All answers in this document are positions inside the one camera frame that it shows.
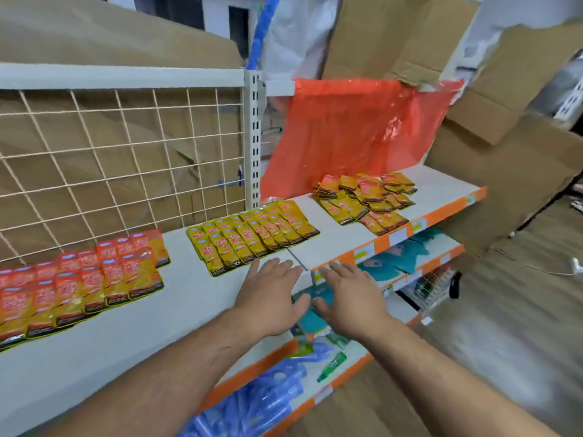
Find white wire basket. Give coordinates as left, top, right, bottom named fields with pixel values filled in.
left=412, top=267, right=454, bottom=310

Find white orange-edged bottom shelf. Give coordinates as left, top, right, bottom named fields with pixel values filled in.
left=262, top=293, right=423, bottom=437

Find folded brown cardboard box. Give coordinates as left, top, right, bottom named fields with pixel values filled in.
left=322, top=0, right=482, bottom=87

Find short white shelf board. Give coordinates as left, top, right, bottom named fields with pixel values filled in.
left=286, top=165, right=488, bottom=272

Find loose pile of yellow packets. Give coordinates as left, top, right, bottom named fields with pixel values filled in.
left=312, top=172, right=418, bottom=237

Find rows of red yellow packets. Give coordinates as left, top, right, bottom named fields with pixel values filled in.
left=0, top=229, right=172, bottom=352

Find white slotted shelf upright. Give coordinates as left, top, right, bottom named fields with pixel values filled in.
left=243, top=69, right=267, bottom=211

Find person's left hand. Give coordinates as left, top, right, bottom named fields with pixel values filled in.
left=231, top=257, right=312, bottom=338

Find white orange-edged middle shelf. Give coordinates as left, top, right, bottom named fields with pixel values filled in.
left=291, top=229, right=466, bottom=342

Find pile of teal packets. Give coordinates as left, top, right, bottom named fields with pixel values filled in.
left=291, top=227, right=445, bottom=335

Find red plastic bag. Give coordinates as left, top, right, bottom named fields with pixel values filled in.
left=260, top=78, right=466, bottom=203

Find large brown cardboard sheet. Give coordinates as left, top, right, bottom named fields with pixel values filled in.
left=0, top=0, right=243, bottom=71

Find green tube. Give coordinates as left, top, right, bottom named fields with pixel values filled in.
left=316, top=351, right=348, bottom=384

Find blue plastic strip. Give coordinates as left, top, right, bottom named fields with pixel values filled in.
left=246, top=0, right=283, bottom=71

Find white cable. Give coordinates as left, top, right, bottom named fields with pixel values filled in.
left=489, top=246, right=583, bottom=277

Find white plastic sheet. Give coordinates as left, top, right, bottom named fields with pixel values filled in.
left=261, top=0, right=341, bottom=81

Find pile of blue tubes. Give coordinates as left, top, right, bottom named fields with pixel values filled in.
left=178, top=342, right=335, bottom=437

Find torn brown cardboard sheet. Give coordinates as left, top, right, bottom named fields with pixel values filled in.
left=424, top=20, right=583, bottom=259

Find white wire mesh panel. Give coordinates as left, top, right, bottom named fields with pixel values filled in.
left=0, top=87, right=247, bottom=264

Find person's left forearm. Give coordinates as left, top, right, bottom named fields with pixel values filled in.
left=43, top=308, right=257, bottom=437

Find white orange-edged shelf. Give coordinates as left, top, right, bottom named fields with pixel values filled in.
left=262, top=293, right=423, bottom=437
left=291, top=229, right=466, bottom=342

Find row of yellow red-label packets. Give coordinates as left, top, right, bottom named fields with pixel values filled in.
left=186, top=199, right=321, bottom=277

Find person's right forearm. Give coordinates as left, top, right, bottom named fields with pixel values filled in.
left=363, top=317, right=563, bottom=437

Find person's right hand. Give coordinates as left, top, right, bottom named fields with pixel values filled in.
left=312, top=261, right=393, bottom=344

